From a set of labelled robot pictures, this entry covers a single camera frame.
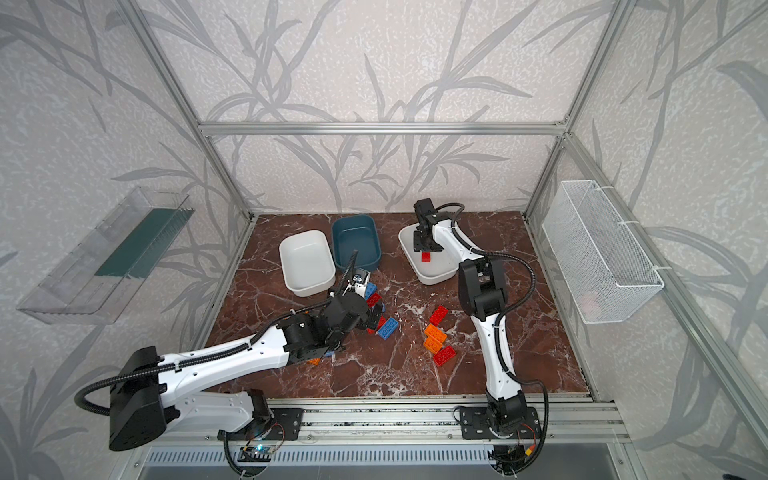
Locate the clear plastic wall tray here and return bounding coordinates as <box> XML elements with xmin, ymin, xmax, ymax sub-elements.
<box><xmin>17</xmin><ymin>187</ymin><xmax>195</xmax><ymax>325</ymax></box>

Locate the right controller board with wires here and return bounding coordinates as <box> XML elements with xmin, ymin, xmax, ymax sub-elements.
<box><xmin>489</xmin><ymin>444</ymin><xmax>539</xmax><ymax>476</ymax></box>

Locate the aluminium front rail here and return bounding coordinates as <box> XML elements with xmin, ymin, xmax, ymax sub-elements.
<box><xmin>125</xmin><ymin>395</ymin><xmax>631</xmax><ymax>448</ymax></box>

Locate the orange brick right lower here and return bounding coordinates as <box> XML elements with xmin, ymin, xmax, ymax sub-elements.
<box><xmin>423</xmin><ymin>337</ymin><xmax>443</xmax><ymax>355</ymax></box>

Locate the left white plastic bin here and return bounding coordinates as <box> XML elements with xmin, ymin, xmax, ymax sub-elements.
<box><xmin>279</xmin><ymin>230</ymin><xmax>336</xmax><ymax>298</ymax></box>

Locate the white wire mesh basket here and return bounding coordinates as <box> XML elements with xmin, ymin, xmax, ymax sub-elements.
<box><xmin>542</xmin><ymin>180</ymin><xmax>664</xmax><ymax>324</ymax></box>

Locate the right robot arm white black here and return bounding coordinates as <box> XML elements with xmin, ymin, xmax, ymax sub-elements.
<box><xmin>413</xmin><ymin>198</ymin><xmax>543</xmax><ymax>438</ymax></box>

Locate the white plastic bin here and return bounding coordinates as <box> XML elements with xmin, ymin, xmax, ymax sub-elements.
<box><xmin>398</xmin><ymin>224</ymin><xmax>460</xmax><ymax>286</ymax></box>
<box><xmin>279</xmin><ymin>230</ymin><xmax>336</xmax><ymax>298</ymax></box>

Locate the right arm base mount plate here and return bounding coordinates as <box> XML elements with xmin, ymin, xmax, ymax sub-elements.
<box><xmin>453</xmin><ymin>406</ymin><xmax>543</xmax><ymax>443</ymax></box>

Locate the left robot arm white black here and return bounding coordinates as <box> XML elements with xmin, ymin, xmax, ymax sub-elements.
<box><xmin>74</xmin><ymin>290</ymin><xmax>383</xmax><ymax>451</ymax></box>

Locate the right white plastic bin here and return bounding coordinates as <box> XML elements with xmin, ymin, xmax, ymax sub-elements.
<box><xmin>398</xmin><ymin>224</ymin><xmax>460</xmax><ymax>286</ymax></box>

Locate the orange brick right upper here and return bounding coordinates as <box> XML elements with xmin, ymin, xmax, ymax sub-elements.
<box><xmin>424</xmin><ymin>323</ymin><xmax>447</xmax><ymax>343</ymax></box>

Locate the teal plastic bin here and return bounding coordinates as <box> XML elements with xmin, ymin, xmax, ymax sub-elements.
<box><xmin>331</xmin><ymin>215</ymin><xmax>382</xmax><ymax>272</ymax></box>

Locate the left controller board with wires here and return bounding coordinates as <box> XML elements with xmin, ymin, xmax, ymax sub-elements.
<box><xmin>235</xmin><ymin>442</ymin><xmax>284</xmax><ymax>467</ymax></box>

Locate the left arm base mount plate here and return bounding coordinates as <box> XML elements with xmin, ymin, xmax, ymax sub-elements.
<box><xmin>231</xmin><ymin>408</ymin><xmax>304</xmax><ymax>441</ymax></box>

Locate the controller board with wires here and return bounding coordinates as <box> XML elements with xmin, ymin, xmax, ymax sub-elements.
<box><xmin>489</xmin><ymin>444</ymin><xmax>539</xmax><ymax>476</ymax></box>
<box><xmin>235</xmin><ymin>442</ymin><xmax>284</xmax><ymax>467</ymax></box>

